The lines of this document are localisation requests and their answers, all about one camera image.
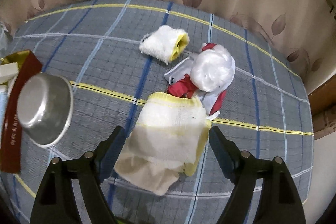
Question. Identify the grey plaid bed sheet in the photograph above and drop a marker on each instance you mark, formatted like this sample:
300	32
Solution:
94	45

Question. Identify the red and white garment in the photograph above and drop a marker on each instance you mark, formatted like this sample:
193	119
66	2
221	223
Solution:
181	86

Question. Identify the white printed cloth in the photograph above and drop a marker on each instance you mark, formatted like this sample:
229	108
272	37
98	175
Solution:
8	72

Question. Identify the gold metal tin tray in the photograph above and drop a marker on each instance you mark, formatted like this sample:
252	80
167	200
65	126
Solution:
28	66

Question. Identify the white fluffy yellow-lined sock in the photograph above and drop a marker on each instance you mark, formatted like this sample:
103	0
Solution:
165	44

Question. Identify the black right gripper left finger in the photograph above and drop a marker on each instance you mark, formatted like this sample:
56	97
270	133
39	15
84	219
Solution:
97	167

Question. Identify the wooden furniture edge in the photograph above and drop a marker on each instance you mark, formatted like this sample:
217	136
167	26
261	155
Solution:
322	104

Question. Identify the silver metal bowl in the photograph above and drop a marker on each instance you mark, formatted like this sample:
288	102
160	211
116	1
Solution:
45	108

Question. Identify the white yellow trimmed towel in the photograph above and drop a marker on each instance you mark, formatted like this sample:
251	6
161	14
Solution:
167	139

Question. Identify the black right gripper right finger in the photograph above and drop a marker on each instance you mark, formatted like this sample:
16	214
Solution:
234	167

